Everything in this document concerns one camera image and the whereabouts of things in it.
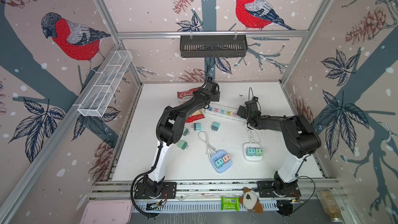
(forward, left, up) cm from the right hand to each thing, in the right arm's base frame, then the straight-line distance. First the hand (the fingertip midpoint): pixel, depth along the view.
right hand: (246, 111), depth 101 cm
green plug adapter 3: (-25, +39, +1) cm, 47 cm away
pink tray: (-57, +65, +2) cm, 86 cm away
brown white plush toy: (-50, +4, 0) cm, 50 cm away
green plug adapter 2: (-17, +38, 0) cm, 42 cm away
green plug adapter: (-29, -2, +4) cm, 29 cm away
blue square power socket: (-29, +19, 0) cm, 35 cm away
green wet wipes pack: (-51, +13, -2) cm, 53 cm away
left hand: (+8, +23, +10) cm, 26 cm away
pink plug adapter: (-33, +15, +5) cm, 37 cm away
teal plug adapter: (-28, +2, +4) cm, 29 cm away
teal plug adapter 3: (-12, +20, 0) cm, 24 cm away
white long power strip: (-1, +14, 0) cm, 14 cm away
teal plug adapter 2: (-12, +32, 0) cm, 34 cm away
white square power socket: (-30, 0, -1) cm, 30 cm away
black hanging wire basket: (+35, +22, +28) cm, 50 cm away
